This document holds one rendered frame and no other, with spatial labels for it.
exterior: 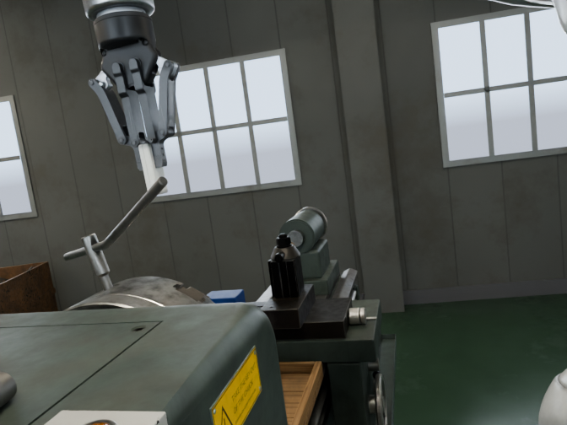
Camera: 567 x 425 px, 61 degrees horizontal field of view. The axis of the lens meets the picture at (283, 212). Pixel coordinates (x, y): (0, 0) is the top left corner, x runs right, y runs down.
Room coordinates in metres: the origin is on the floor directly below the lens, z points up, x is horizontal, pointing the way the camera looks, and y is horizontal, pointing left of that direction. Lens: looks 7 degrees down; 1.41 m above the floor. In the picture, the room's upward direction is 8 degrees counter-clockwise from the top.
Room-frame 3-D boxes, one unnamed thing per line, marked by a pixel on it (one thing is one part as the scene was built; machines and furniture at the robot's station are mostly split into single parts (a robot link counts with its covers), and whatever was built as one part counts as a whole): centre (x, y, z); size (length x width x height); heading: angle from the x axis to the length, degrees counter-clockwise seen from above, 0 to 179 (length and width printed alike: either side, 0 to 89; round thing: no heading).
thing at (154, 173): (0.66, 0.17, 1.40); 0.03 x 0.01 x 0.07; 165
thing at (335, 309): (1.28, 0.07, 0.95); 0.43 x 0.18 x 0.04; 75
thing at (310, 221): (1.85, -0.07, 1.01); 0.30 x 0.20 x 0.29; 165
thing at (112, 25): (0.67, 0.18, 1.56); 0.08 x 0.07 x 0.09; 75
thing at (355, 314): (1.21, -0.17, 0.95); 0.07 x 0.04 x 0.04; 75
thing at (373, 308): (1.32, 0.04, 0.90); 0.53 x 0.30 x 0.06; 75
